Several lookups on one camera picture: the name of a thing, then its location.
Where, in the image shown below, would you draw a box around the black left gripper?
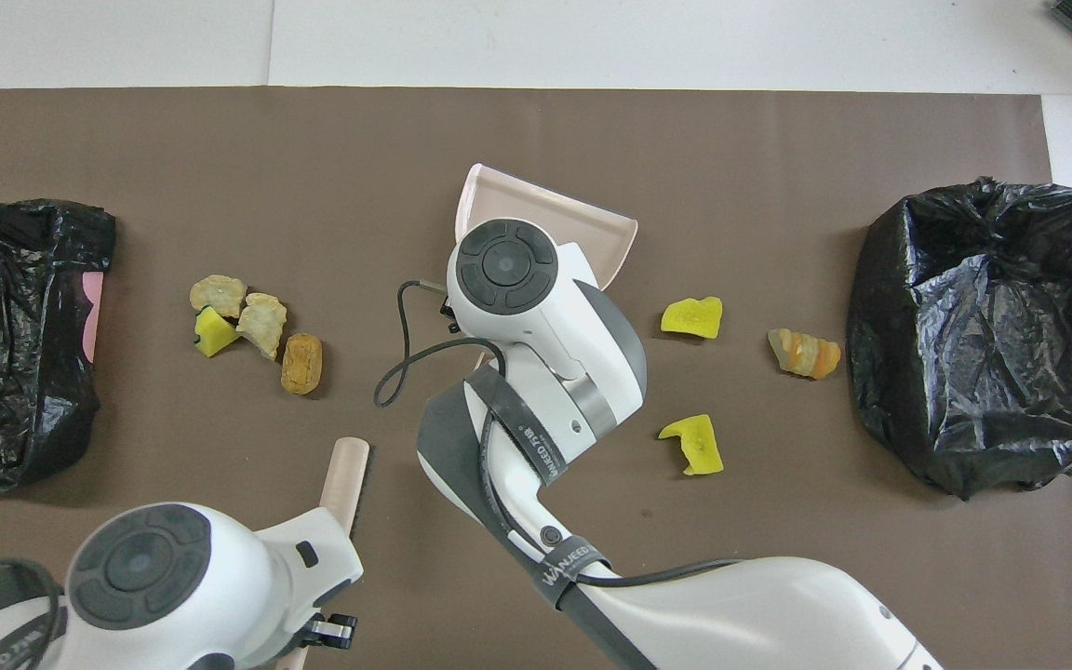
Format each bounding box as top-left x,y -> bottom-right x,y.
299,614 -> 357,650

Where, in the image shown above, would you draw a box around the beige hand brush black bristles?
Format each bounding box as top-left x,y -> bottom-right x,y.
280,437 -> 372,670

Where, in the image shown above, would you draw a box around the brown bread nugget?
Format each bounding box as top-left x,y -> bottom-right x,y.
280,333 -> 325,396

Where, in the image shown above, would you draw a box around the beige striped bread piece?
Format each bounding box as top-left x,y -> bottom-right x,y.
236,293 -> 288,361

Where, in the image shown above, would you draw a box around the small yellow sponge piece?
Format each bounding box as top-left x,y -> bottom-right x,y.
194,305 -> 241,359

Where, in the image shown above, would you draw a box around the notched yellow sponge piece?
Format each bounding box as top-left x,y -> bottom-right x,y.
657,414 -> 725,476

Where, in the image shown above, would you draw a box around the beige plastic dustpan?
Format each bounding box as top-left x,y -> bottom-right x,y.
455,164 -> 639,289

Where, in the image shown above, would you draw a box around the orange striped croissant piece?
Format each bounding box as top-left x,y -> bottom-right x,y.
768,328 -> 842,381

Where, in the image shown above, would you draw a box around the black trash bag pink bin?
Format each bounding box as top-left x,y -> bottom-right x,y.
0,198 -> 117,492

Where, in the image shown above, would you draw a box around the brown table mat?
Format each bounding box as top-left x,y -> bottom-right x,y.
0,87 -> 1072,670

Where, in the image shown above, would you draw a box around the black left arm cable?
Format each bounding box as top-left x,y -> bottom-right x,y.
0,558 -> 67,670

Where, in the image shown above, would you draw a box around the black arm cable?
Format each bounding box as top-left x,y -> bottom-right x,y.
373,279 -> 742,596
0,558 -> 67,670

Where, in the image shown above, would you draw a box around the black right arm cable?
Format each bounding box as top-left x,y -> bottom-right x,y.
373,279 -> 742,596

